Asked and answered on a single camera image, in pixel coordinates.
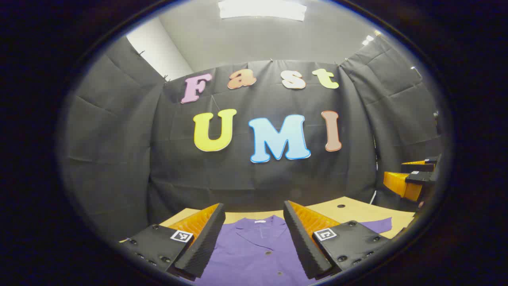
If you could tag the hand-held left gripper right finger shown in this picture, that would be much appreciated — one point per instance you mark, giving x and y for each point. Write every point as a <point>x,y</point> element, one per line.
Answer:
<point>301,246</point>

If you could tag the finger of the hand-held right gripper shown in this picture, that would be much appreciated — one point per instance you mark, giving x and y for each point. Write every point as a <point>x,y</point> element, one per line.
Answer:
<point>401,184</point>
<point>416,166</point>

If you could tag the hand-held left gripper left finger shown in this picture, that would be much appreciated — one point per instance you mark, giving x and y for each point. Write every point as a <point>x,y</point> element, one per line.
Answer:
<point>206,242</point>

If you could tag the purple knit shirt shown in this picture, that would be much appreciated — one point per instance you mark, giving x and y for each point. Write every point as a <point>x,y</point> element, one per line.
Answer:
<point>254,254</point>

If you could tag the black backdrop cloth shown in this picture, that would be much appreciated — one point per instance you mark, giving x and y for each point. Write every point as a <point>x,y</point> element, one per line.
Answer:
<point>238,178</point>

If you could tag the small ceiling light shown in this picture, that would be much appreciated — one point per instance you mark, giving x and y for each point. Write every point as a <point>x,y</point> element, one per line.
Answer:
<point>368,39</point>

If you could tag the large ceiling light panel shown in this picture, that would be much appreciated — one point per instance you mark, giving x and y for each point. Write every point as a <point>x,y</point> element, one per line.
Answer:
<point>262,10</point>

